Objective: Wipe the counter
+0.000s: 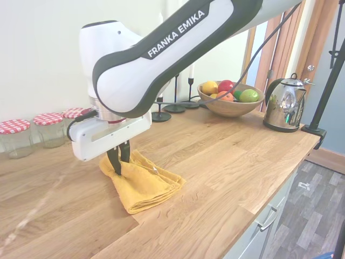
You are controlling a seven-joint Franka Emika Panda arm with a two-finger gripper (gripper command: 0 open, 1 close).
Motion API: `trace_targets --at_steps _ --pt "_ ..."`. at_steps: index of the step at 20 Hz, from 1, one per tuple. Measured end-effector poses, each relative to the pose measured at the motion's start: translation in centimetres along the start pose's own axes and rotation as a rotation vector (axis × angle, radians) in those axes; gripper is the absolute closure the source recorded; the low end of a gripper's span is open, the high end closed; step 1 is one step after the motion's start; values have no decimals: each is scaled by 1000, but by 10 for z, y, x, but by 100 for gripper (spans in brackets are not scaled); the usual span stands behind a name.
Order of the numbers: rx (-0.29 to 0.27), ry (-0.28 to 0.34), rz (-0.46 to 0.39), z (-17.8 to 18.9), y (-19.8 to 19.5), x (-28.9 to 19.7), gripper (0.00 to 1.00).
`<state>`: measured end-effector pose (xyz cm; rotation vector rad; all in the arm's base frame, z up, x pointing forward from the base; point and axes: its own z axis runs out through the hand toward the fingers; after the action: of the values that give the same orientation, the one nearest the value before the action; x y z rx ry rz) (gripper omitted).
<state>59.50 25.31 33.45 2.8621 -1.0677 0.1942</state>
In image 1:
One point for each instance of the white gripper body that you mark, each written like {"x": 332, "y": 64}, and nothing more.
{"x": 107, "y": 137}

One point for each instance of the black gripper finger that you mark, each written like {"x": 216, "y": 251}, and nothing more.
{"x": 125, "y": 152}
{"x": 116, "y": 162}

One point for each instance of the yellow terry towel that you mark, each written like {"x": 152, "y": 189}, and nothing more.
{"x": 145, "y": 189}

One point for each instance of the glass jar red checked lid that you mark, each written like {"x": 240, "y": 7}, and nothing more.
{"x": 14, "y": 135}
{"x": 49, "y": 129}
{"x": 72, "y": 114}

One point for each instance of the short black candle holder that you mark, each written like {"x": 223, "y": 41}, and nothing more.
{"x": 161, "y": 116}

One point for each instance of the tall black candle holder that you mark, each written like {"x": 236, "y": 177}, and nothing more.
{"x": 174, "y": 107}

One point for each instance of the medium black candle holder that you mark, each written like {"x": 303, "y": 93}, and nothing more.
{"x": 190, "y": 103}

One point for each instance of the small yellow fruit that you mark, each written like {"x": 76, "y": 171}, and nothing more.
{"x": 213, "y": 95}

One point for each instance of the white taper candle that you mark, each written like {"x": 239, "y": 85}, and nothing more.
{"x": 160, "y": 17}
{"x": 192, "y": 71}

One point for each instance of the yellow lemon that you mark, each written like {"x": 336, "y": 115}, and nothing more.
{"x": 210, "y": 87}

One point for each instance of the wooden fruit bowl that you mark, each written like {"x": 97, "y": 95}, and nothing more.
{"x": 229, "y": 109}

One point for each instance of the orange fruit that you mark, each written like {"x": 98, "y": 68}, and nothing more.
{"x": 223, "y": 95}

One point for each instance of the red apple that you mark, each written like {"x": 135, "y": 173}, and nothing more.
{"x": 225, "y": 85}

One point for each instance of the dark green lime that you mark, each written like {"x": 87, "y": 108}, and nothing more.
{"x": 237, "y": 95}

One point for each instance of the green apple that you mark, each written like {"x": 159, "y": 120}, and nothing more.
{"x": 249, "y": 95}

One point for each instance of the pale green cabinet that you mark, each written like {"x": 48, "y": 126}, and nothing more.
{"x": 256, "y": 237}

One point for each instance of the stainless steel kettle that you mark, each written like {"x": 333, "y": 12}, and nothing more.
{"x": 284, "y": 108}

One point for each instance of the silver door hinge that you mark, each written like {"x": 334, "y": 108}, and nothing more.
{"x": 271, "y": 73}

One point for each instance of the small white floor object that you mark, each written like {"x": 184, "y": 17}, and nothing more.
{"x": 304, "y": 186}

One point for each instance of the brown wooden door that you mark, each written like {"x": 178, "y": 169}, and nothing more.
{"x": 285, "y": 59}

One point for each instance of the silver door lock knob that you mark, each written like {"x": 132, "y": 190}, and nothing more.
{"x": 311, "y": 68}

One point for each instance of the blue object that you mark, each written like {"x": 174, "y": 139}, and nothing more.
{"x": 326, "y": 255}

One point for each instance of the black clamp camera stand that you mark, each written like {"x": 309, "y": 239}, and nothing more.
{"x": 326, "y": 91}

